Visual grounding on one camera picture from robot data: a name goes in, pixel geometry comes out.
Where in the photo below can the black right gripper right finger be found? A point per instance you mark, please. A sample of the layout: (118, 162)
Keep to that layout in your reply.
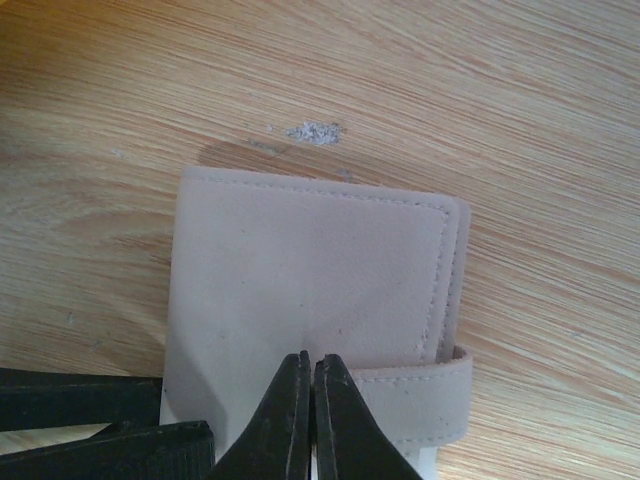
(349, 442)

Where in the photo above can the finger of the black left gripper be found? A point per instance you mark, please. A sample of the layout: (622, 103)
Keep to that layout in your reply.
(40, 400)
(175, 451)

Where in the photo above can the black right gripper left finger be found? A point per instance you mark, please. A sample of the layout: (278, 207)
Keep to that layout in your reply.
(276, 444)

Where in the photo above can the beige card holder wallet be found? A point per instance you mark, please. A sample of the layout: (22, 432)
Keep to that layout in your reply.
(265, 265)

